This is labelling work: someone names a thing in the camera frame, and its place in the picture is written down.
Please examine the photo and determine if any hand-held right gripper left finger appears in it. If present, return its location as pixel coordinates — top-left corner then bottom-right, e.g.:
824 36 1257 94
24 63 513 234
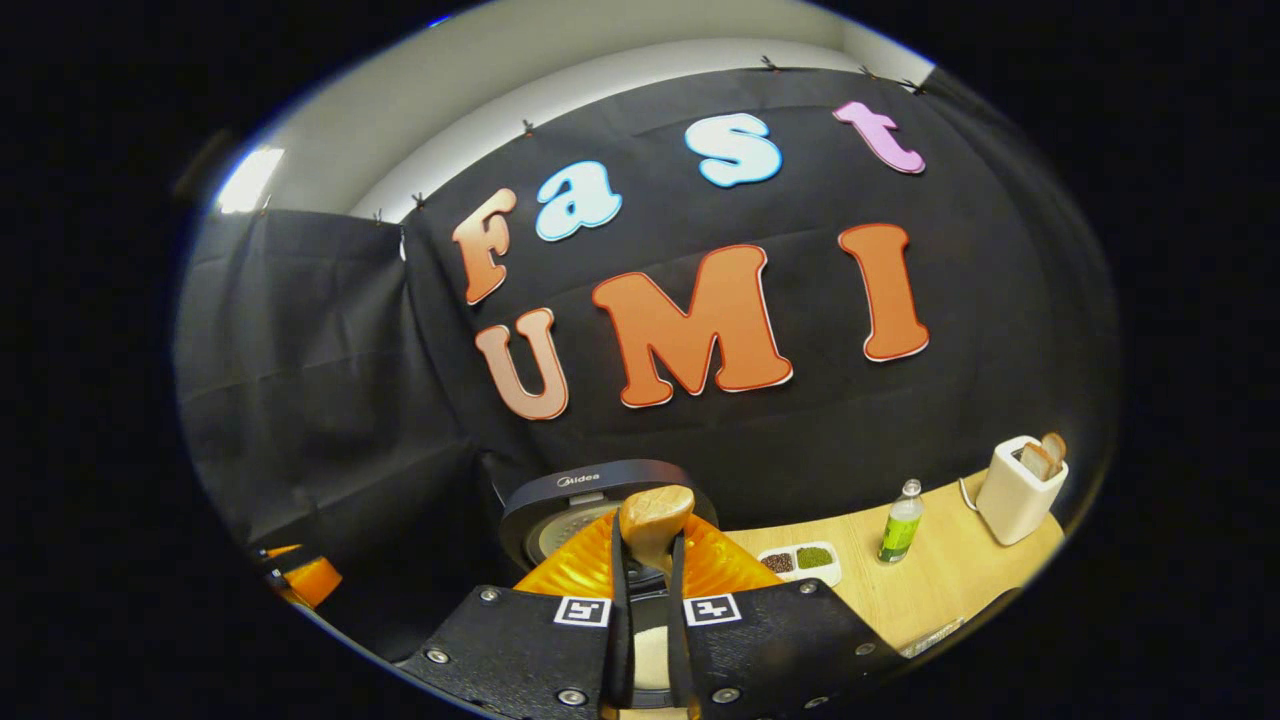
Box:
395 512 633 719

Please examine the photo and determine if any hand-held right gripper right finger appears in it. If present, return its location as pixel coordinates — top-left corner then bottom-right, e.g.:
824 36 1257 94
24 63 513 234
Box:
665 512 906 719

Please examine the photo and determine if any wooden spoon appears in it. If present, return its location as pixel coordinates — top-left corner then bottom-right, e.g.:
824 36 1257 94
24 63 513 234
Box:
618 485 697 579

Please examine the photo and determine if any black rice cooker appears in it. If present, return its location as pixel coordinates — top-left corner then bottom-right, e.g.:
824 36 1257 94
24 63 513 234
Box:
498 459 721 711

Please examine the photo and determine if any white divided bean dish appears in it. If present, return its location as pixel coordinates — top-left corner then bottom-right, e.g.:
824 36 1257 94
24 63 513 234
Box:
757 541 843 588

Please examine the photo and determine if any green label drink bottle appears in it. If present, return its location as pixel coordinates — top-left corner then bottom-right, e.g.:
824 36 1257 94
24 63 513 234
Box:
877 478 925 566

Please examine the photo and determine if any white toaster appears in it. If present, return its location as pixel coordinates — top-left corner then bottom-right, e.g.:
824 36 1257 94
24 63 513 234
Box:
975 434 1069 547

